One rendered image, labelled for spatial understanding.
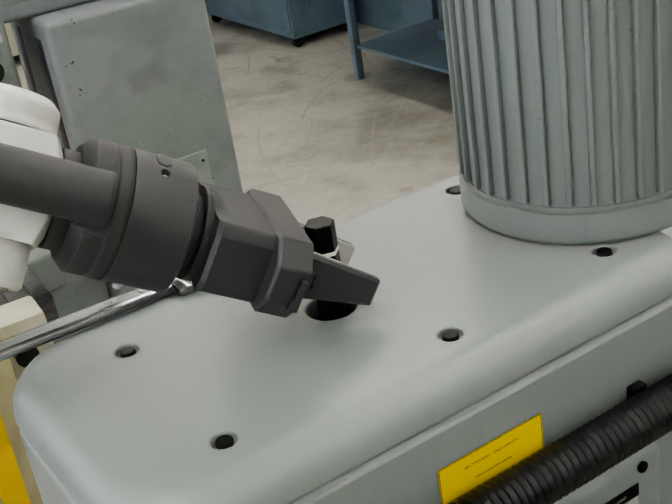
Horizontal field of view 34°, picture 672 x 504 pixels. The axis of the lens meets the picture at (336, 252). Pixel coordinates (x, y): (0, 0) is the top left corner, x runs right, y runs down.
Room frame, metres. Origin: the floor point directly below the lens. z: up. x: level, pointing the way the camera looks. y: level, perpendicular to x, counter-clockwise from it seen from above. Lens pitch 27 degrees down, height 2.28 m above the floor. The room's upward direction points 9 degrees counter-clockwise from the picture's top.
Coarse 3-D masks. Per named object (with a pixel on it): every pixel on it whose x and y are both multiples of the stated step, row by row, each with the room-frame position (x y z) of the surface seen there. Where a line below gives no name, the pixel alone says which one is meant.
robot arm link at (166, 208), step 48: (144, 192) 0.64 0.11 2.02; (192, 192) 0.65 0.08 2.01; (240, 192) 0.72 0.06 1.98; (144, 240) 0.63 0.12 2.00; (192, 240) 0.65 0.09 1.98; (240, 240) 0.64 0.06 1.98; (288, 240) 0.64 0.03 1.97; (144, 288) 0.64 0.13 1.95; (240, 288) 0.64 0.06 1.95; (288, 288) 0.63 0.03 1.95
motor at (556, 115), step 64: (448, 0) 0.80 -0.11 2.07; (512, 0) 0.74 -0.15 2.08; (576, 0) 0.73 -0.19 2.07; (640, 0) 0.73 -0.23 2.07; (448, 64) 0.84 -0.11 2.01; (512, 64) 0.75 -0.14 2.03; (576, 64) 0.73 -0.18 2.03; (640, 64) 0.72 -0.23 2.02; (512, 128) 0.75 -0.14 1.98; (576, 128) 0.73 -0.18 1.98; (640, 128) 0.72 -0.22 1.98; (512, 192) 0.76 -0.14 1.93; (576, 192) 0.73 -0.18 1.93; (640, 192) 0.72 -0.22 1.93
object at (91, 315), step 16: (176, 288) 0.75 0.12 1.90; (192, 288) 0.75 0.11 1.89; (96, 304) 0.75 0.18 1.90; (112, 304) 0.74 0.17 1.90; (128, 304) 0.74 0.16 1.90; (144, 304) 0.75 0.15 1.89; (64, 320) 0.73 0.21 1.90; (80, 320) 0.72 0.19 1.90; (96, 320) 0.73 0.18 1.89; (16, 336) 0.72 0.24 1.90; (32, 336) 0.71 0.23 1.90; (48, 336) 0.71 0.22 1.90; (0, 352) 0.70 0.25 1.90; (16, 352) 0.70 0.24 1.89
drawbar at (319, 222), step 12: (324, 216) 0.70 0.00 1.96; (312, 228) 0.69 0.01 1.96; (324, 228) 0.69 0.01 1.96; (312, 240) 0.69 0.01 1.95; (324, 240) 0.69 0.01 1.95; (336, 240) 0.70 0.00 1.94; (324, 252) 0.69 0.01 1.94; (324, 312) 0.69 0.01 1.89; (336, 312) 0.69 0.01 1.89; (348, 312) 0.70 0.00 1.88
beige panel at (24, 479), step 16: (0, 336) 2.24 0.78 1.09; (0, 368) 2.22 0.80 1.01; (0, 384) 2.22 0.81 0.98; (0, 400) 2.21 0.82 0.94; (0, 416) 2.20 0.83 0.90; (0, 432) 2.20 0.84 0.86; (16, 432) 2.22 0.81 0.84; (0, 448) 2.19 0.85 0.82; (16, 448) 2.21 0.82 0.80; (0, 464) 2.19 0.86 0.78; (16, 464) 2.20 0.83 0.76; (0, 480) 2.18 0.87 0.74; (16, 480) 2.20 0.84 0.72; (32, 480) 2.22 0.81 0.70; (0, 496) 2.18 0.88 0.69; (16, 496) 2.19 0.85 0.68; (32, 496) 2.21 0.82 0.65
